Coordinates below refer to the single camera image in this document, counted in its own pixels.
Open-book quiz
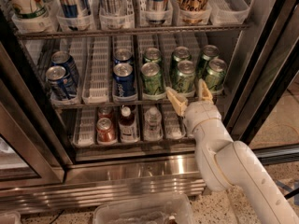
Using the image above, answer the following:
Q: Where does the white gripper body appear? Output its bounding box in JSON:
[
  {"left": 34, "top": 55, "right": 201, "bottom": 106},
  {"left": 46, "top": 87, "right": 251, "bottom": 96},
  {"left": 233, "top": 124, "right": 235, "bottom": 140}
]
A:
[{"left": 183, "top": 101, "right": 222, "bottom": 138}]

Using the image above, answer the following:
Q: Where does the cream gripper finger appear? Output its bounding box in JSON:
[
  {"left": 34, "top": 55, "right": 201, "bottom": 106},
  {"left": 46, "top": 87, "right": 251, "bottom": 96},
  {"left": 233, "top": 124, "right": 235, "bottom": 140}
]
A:
[
  {"left": 165, "top": 87, "right": 188, "bottom": 117},
  {"left": 198, "top": 78, "right": 213, "bottom": 103}
]

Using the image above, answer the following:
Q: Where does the green soda can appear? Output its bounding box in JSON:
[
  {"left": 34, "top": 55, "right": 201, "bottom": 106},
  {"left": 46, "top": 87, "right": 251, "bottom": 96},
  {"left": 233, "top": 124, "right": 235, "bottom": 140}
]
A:
[{"left": 172, "top": 60, "right": 195, "bottom": 93}]

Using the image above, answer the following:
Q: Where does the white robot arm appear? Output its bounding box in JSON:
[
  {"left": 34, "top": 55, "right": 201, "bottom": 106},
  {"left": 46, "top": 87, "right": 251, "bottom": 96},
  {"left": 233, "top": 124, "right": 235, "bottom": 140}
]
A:
[{"left": 166, "top": 80, "right": 299, "bottom": 224}]

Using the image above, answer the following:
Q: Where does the green can front right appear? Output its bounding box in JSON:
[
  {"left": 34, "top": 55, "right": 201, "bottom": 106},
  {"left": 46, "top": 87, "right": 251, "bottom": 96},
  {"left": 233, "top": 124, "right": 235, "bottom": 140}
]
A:
[{"left": 204, "top": 58, "right": 227, "bottom": 93}]

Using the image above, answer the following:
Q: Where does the green can front left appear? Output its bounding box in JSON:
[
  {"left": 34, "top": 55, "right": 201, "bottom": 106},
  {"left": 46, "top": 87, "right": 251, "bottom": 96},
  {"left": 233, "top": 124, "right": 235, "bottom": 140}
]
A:
[{"left": 141, "top": 63, "right": 164, "bottom": 95}]

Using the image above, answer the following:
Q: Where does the green can back right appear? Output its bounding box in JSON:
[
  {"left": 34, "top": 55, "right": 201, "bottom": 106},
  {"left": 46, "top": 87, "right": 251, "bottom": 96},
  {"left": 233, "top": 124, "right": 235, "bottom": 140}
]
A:
[{"left": 196, "top": 45, "right": 220, "bottom": 78}]

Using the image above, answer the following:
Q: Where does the green can back middle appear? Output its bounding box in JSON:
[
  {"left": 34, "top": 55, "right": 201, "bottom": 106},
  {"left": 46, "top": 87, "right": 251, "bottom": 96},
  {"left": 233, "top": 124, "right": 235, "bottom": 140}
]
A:
[{"left": 170, "top": 46, "right": 192, "bottom": 71}]

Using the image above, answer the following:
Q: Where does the green can back left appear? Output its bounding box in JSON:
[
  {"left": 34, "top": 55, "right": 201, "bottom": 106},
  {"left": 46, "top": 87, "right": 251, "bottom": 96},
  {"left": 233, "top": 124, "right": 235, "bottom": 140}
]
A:
[{"left": 143, "top": 47, "right": 162, "bottom": 64}]

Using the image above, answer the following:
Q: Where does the blue can front centre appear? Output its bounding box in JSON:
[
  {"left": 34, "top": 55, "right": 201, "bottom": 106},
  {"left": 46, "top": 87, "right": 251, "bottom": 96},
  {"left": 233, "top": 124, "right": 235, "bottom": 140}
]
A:
[{"left": 113, "top": 63, "right": 135, "bottom": 97}]

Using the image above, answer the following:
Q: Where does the blue can back centre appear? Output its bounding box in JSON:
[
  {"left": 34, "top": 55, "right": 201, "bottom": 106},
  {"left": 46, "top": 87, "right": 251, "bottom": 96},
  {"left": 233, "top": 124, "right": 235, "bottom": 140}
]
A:
[{"left": 113, "top": 49, "right": 134, "bottom": 65}]

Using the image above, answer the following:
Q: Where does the red can back bottom shelf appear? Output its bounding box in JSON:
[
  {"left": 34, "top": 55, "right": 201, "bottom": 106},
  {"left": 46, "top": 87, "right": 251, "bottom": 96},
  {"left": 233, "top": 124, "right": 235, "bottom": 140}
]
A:
[{"left": 97, "top": 106, "right": 114, "bottom": 119}]

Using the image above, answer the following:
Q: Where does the red can shelf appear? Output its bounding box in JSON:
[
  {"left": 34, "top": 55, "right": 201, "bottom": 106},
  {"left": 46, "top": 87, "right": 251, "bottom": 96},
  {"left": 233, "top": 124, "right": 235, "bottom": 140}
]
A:
[
  {"left": 96, "top": 118, "right": 116, "bottom": 143},
  {"left": 97, "top": 106, "right": 114, "bottom": 119}
]

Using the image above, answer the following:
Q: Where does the red can front bottom shelf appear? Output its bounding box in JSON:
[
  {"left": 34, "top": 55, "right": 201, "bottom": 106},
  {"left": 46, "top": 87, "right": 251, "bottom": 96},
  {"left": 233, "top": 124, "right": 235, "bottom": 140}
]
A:
[{"left": 96, "top": 118, "right": 116, "bottom": 143}]

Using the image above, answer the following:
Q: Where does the empty white tray middle shelf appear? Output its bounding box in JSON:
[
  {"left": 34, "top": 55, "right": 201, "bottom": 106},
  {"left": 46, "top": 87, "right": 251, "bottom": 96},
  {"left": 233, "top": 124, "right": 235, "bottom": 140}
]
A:
[{"left": 82, "top": 36, "right": 110, "bottom": 104}]

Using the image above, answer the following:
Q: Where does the open fridge glass door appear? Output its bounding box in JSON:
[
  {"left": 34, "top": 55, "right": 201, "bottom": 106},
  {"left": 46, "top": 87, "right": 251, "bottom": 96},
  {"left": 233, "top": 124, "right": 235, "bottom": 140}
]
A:
[{"left": 221, "top": 0, "right": 299, "bottom": 148}]

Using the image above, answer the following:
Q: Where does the stainless steel fridge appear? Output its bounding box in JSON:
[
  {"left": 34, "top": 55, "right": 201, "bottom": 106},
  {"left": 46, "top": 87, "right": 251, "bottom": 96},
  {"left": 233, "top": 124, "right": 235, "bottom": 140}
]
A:
[{"left": 0, "top": 0, "right": 299, "bottom": 215}]

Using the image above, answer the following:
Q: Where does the blue can front far left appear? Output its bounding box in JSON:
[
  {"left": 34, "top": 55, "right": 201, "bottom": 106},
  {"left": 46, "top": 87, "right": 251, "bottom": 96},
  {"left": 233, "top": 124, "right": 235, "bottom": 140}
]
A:
[{"left": 46, "top": 65, "right": 77, "bottom": 101}]

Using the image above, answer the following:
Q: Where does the blue can back far left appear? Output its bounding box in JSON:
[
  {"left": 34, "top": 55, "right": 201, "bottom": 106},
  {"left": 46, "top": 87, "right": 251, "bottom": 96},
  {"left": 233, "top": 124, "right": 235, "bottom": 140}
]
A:
[{"left": 51, "top": 51, "right": 79, "bottom": 85}]

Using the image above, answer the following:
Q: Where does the blue silver tall can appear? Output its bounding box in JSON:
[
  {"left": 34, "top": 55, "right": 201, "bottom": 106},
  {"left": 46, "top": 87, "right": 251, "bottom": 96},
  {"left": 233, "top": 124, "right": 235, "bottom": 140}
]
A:
[{"left": 60, "top": 0, "right": 91, "bottom": 18}]

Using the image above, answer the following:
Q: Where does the white tall can top shelf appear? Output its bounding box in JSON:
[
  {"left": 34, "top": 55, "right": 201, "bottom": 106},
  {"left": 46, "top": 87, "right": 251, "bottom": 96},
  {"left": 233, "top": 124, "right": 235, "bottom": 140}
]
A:
[{"left": 8, "top": 0, "right": 48, "bottom": 20}]

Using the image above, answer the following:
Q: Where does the clear water bottle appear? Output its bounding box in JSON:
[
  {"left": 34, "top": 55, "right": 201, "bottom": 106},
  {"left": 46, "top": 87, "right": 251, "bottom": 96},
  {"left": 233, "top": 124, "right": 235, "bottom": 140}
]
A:
[{"left": 144, "top": 106, "right": 163, "bottom": 141}]

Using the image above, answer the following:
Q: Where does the brown drink bottle white cap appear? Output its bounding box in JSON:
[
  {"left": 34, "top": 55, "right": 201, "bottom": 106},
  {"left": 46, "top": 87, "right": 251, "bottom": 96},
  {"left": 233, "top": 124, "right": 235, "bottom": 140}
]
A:
[{"left": 119, "top": 106, "right": 138, "bottom": 143}]

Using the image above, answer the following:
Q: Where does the empty clear tray top right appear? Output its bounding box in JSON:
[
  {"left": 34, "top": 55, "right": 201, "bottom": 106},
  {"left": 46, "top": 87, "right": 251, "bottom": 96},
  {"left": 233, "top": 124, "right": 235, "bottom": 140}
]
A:
[{"left": 208, "top": 0, "right": 249, "bottom": 25}]

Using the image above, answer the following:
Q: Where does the clear plastic bin on floor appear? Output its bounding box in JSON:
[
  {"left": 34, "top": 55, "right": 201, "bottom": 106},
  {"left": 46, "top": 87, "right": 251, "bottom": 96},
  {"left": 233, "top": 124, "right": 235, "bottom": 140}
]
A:
[{"left": 93, "top": 193, "right": 195, "bottom": 224}]

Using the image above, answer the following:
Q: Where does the black stand leg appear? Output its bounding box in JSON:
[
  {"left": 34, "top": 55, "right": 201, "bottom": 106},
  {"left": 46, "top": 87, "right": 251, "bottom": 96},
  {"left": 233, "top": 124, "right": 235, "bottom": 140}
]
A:
[{"left": 284, "top": 188, "right": 299, "bottom": 200}]

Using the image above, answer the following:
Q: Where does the clear container corner bottom left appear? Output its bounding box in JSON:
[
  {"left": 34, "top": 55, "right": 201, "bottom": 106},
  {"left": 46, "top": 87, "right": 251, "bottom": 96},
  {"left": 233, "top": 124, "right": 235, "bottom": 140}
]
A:
[{"left": 0, "top": 212, "right": 21, "bottom": 224}]

